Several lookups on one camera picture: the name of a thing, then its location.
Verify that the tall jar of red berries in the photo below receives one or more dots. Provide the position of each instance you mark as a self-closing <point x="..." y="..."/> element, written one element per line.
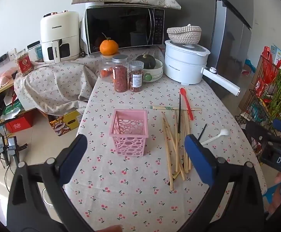
<point x="120" y="77"/>

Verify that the dark green squash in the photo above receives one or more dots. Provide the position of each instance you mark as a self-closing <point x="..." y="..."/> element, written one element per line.
<point x="146" y="61"/>

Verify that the green plastic bag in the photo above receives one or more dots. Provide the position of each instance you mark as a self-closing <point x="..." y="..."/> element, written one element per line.
<point x="12" y="107"/>

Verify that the jar with red label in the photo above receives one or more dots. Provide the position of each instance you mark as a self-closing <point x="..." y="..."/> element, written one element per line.
<point x="24" y="64"/>

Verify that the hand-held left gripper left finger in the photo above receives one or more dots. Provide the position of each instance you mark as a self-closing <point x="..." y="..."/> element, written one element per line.
<point x="74" y="157"/>

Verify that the white wall socket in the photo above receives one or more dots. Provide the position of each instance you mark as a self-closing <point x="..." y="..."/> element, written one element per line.
<point x="11" y="54"/>

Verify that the red plastic bag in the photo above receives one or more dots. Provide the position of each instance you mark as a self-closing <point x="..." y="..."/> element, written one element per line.
<point x="266" y="70"/>

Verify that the person's left hand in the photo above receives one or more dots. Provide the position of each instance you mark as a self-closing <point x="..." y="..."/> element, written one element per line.
<point x="112" y="229"/>

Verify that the paper-wrapped disposable chopsticks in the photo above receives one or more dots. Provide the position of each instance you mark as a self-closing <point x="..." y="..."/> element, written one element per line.
<point x="164" y="107"/>

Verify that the red plastic spoon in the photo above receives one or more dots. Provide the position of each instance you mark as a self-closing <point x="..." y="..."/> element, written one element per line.
<point x="183" y="91"/>

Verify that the cherry print tablecloth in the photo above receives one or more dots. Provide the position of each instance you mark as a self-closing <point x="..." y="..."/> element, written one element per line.
<point x="130" y="186"/>

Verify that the person's right hand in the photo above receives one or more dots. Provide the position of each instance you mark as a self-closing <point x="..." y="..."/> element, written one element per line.
<point x="277" y="203"/>

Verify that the white bowl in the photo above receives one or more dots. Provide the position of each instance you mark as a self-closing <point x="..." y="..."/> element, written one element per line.
<point x="159" y="66"/>

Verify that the white air fryer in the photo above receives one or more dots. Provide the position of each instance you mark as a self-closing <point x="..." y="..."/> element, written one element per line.
<point x="58" y="29"/>

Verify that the short jar with white label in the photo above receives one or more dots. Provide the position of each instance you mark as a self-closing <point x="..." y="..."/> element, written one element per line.
<point x="135" y="79"/>

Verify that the white electric cooking pot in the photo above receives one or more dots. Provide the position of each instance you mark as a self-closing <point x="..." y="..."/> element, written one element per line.
<point x="184" y="65"/>

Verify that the red box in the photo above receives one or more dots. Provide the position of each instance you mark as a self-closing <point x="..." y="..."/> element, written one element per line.
<point x="18" y="125"/>

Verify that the yellow printed cardboard box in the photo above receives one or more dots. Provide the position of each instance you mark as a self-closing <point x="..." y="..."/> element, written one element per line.
<point x="65" y="123"/>

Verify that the clear container with black lid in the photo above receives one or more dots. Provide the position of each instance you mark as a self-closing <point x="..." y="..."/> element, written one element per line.
<point x="34" y="52"/>

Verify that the teal plastic item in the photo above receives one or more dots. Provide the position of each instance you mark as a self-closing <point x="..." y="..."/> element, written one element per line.
<point x="250" y="65"/>

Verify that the brown cardboard box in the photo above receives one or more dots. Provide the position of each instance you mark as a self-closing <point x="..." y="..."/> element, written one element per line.
<point x="248" y="91"/>

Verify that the pink perforated plastic basket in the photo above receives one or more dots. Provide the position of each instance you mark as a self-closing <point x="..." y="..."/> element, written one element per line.
<point x="128" y="111"/>

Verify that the black microwave oven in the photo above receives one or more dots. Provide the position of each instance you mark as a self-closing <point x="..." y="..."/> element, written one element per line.
<point x="121" y="26"/>

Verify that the clear glass jar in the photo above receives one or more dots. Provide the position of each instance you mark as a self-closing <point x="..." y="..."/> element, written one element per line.
<point x="104" y="65"/>

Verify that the white dish with green knob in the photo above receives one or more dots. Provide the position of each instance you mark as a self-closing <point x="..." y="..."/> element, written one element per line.
<point x="155" y="76"/>

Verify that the grey refrigerator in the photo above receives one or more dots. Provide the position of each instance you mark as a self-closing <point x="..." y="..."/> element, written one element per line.
<point x="227" y="29"/>

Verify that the blue plastic stool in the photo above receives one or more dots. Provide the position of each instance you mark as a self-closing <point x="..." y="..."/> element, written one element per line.
<point x="272" y="191"/>

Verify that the pile of wooden chopsticks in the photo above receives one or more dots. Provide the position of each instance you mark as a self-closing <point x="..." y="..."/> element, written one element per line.
<point x="185" y="125"/>

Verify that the black chopstick with gold band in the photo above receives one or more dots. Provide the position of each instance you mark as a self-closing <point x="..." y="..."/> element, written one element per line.
<point x="202" y="131"/>
<point x="179" y="113"/>

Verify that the orange with stem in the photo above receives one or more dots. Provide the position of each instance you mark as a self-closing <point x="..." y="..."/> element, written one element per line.
<point x="109" y="47"/>

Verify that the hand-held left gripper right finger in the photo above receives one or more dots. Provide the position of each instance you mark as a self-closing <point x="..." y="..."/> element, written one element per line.
<point x="199" y="159"/>

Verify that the white plastic spoon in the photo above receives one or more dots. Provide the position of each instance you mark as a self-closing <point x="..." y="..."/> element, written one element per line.
<point x="224" y="132"/>

